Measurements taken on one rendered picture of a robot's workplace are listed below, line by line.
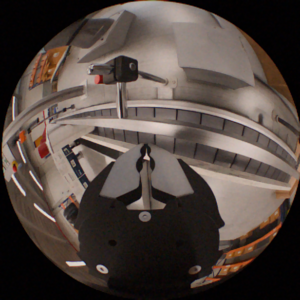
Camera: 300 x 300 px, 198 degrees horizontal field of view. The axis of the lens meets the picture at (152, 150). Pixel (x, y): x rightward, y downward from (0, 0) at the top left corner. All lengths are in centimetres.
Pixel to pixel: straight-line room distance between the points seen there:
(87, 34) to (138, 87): 26
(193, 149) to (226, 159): 6
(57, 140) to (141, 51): 30
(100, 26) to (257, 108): 42
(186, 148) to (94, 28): 40
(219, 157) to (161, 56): 23
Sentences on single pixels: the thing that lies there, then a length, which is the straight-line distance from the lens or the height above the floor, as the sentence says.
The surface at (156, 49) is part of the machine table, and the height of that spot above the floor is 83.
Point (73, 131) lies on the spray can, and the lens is 29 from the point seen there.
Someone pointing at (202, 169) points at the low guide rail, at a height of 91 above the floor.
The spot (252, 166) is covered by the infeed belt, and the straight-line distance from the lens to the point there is 22.
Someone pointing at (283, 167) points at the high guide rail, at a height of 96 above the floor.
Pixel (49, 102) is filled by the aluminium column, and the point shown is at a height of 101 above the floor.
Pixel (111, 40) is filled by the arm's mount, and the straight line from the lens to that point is 31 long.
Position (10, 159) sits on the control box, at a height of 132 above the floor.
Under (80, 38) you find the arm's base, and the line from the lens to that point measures 35.
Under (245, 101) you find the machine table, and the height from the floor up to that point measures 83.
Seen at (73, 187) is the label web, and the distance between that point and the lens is 64.
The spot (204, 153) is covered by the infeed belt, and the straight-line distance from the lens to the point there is 18.
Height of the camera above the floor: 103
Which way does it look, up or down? 49 degrees down
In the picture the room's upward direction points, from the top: 135 degrees counter-clockwise
